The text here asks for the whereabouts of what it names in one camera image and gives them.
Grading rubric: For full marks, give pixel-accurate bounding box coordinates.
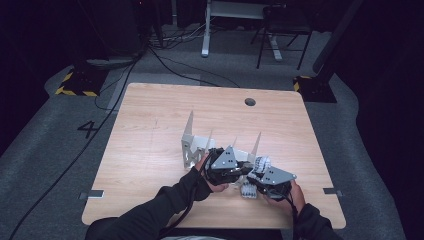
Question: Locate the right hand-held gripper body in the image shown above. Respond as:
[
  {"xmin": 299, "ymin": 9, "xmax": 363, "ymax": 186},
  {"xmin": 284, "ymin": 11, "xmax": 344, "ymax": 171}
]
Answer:
[{"xmin": 256, "ymin": 165, "xmax": 298, "ymax": 202}]

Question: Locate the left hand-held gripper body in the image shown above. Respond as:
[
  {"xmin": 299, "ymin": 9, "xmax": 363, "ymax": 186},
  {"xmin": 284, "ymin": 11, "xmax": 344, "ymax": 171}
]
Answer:
[{"xmin": 202, "ymin": 145, "xmax": 249, "ymax": 187}]

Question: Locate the white striped cloth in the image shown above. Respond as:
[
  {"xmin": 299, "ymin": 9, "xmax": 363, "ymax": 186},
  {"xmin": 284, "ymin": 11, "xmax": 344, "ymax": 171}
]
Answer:
[{"xmin": 240, "ymin": 155, "xmax": 273, "ymax": 200}]

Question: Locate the grey metal expandable rack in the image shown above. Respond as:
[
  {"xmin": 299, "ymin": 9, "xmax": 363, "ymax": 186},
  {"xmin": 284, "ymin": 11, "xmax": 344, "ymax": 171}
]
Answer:
[{"xmin": 180, "ymin": 109, "xmax": 265, "ymax": 188}]

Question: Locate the person's left hand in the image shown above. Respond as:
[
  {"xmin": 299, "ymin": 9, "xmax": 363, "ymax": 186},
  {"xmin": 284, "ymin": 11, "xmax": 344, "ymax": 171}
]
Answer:
[{"xmin": 194, "ymin": 153, "xmax": 232, "ymax": 194}]

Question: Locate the person's right hand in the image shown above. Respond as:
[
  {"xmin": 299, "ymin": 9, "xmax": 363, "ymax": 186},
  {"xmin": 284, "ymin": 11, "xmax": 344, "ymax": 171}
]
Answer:
[{"xmin": 262, "ymin": 179, "xmax": 307, "ymax": 216}]

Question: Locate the grey tape strip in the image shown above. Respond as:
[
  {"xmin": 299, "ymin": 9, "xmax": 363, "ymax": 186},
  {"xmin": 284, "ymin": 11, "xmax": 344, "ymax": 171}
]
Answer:
[
  {"xmin": 78, "ymin": 189, "xmax": 106, "ymax": 201},
  {"xmin": 322, "ymin": 187, "xmax": 344, "ymax": 198}
]

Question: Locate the person's white clothing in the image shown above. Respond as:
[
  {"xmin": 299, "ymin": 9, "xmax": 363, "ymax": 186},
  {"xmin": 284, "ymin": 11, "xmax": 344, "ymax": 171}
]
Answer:
[{"xmin": 164, "ymin": 235, "xmax": 218, "ymax": 240}]

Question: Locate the black chair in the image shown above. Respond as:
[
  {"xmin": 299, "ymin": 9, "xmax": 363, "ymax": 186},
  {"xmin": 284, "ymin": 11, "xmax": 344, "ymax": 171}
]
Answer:
[{"xmin": 250, "ymin": 3, "xmax": 315, "ymax": 71}]

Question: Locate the black slanted pole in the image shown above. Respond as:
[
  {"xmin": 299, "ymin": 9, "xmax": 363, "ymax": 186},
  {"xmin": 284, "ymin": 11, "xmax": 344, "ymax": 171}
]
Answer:
[{"xmin": 312, "ymin": 0, "xmax": 365, "ymax": 78}]

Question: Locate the dark cabinet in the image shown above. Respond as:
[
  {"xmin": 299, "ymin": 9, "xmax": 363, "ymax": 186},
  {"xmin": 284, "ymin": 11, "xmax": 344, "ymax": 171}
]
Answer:
[{"xmin": 75, "ymin": 0, "xmax": 145, "ymax": 60}]

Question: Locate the right hand-held gripper cable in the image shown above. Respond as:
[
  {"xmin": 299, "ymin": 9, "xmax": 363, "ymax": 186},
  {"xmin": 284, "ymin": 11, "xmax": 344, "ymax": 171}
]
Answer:
[{"xmin": 285, "ymin": 193, "xmax": 300, "ymax": 240}]

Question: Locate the hand-held gripper cable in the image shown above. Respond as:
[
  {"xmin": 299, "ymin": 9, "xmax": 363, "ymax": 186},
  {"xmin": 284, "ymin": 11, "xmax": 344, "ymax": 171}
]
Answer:
[
  {"xmin": 159, "ymin": 153, "xmax": 215, "ymax": 240},
  {"xmin": 285, "ymin": 193, "xmax": 300, "ymax": 240}
]

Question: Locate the left hand-held gripper cable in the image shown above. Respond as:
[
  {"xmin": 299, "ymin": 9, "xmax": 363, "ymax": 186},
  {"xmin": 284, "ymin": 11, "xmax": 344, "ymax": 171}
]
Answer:
[{"xmin": 159, "ymin": 153, "xmax": 215, "ymax": 240}]

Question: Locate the thin black floor cable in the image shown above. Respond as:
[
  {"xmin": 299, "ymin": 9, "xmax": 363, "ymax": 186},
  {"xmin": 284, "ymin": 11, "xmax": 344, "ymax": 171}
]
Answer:
[{"xmin": 148, "ymin": 46, "xmax": 242, "ymax": 89}]

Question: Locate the yellow black striped base plate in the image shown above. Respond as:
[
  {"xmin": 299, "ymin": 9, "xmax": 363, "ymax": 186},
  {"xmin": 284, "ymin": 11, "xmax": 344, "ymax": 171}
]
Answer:
[
  {"xmin": 292, "ymin": 75, "xmax": 338, "ymax": 104},
  {"xmin": 54, "ymin": 68, "xmax": 110, "ymax": 98}
]

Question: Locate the bundle of floor cables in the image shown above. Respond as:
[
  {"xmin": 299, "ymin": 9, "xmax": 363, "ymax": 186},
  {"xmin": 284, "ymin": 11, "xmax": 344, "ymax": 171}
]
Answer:
[{"xmin": 149, "ymin": 22, "xmax": 208, "ymax": 52}]

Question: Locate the long black floor cable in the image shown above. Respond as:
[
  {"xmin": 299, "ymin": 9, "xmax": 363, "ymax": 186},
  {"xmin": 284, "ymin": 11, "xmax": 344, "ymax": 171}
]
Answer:
[{"xmin": 7, "ymin": 43, "xmax": 152, "ymax": 240}]

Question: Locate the white desk frame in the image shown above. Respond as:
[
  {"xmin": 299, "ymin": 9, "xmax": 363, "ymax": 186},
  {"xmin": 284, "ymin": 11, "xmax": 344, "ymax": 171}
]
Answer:
[{"xmin": 200, "ymin": 0, "xmax": 288, "ymax": 62}]

